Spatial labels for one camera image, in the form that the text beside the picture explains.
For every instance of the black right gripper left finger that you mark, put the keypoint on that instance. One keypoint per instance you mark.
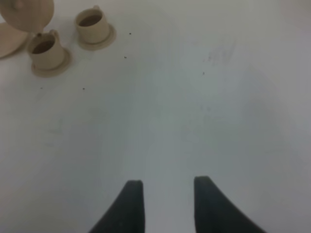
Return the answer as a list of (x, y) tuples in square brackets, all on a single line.
[(127, 212)]

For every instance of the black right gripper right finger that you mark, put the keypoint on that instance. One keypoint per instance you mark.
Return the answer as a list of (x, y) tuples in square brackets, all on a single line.
[(215, 213)]

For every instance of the beige ceramic teapot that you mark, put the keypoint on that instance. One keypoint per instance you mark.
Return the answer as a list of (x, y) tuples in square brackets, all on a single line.
[(30, 16)]

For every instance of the beige teapot saucer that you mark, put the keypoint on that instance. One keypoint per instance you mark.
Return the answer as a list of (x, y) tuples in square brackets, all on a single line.
[(11, 40)]

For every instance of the near beige cup saucer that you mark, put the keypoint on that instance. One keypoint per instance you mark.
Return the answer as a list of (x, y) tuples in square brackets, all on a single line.
[(55, 71)]

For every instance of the beige cup saucer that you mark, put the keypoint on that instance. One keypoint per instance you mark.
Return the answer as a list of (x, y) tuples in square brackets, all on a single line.
[(101, 45), (55, 71)]

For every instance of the far beige cup saucer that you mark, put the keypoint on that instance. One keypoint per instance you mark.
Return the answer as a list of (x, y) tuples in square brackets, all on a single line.
[(101, 45)]

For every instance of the near beige teacup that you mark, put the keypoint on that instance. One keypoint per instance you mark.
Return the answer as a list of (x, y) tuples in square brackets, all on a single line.
[(46, 51)]

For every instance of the beige teacup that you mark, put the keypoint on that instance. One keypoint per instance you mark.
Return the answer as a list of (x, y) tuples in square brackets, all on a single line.
[(46, 51), (92, 25)]

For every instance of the far beige teacup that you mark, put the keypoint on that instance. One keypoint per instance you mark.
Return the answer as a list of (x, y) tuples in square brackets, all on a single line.
[(92, 25)]

